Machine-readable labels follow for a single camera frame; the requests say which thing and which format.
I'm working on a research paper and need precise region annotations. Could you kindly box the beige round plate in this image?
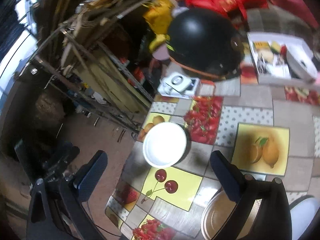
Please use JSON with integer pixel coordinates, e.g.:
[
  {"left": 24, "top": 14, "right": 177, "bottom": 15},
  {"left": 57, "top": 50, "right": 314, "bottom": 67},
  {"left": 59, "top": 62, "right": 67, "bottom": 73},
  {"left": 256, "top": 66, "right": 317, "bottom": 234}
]
[{"left": 201, "top": 190, "right": 261, "bottom": 239}]

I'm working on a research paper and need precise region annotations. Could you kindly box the large white foam bowl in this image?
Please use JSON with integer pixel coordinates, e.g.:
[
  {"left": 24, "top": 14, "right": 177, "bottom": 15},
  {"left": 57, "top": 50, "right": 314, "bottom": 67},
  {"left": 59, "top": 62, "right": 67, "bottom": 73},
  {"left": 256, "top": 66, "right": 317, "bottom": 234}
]
[{"left": 289, "top": 195, "right": 319, "bottom": 239}]

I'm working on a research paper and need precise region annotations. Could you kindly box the fruit pattern tablecloth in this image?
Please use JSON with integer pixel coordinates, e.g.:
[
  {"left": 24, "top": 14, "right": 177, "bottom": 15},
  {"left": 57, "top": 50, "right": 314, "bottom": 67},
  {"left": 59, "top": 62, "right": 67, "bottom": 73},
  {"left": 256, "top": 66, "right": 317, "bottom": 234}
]
[{"left": 105, "top": 77, "right": 319, "bottom": 239}]

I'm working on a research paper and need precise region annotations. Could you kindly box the metal storage shelf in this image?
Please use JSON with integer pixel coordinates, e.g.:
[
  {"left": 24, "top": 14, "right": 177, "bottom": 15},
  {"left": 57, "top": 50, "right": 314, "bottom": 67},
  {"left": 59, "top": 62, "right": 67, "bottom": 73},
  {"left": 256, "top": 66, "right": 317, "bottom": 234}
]
[{"left": 24, "top": 0, "right": 152, "bottom": 133}]

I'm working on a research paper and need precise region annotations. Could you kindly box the white rectangular tray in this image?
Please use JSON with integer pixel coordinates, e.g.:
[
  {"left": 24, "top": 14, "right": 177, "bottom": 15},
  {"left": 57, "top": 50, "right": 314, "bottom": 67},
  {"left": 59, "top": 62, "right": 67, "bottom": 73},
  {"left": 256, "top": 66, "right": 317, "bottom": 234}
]
[{"left": 247, "top": 32, "right": 319, "bottom": 90}]

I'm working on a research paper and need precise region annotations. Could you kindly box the white foam bowl in tray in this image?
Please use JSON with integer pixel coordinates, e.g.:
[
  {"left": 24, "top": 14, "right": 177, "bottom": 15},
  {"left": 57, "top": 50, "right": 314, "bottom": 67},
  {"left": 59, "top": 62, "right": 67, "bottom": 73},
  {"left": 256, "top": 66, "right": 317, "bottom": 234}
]
[{"left": 286, "top": 46, "right": 318, "bottom": 82}]

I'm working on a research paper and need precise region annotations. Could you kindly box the black motorcycle helmet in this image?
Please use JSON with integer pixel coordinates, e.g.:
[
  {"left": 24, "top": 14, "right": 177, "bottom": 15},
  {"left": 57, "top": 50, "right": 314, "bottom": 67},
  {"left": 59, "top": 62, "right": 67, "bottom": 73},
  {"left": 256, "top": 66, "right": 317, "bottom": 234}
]
[{"left": 166, "top": 8, "right": 244, "bottom": 81}]

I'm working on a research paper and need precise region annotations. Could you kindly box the yellow plastic bag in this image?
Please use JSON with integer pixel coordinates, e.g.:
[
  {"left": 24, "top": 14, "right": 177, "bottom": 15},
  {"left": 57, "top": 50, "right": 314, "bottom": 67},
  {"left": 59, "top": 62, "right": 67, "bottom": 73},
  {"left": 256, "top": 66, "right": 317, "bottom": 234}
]
[{"left": 143, "top": 0, "right": 174, "bottom": 53}]

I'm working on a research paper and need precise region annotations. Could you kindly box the white device with cables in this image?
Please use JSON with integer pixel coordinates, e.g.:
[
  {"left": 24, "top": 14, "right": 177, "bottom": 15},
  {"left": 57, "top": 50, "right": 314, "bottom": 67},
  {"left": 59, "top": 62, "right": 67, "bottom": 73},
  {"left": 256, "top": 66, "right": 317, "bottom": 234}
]
[{"left": 157, "top": 72, "right": 201, "bottom": 99}]

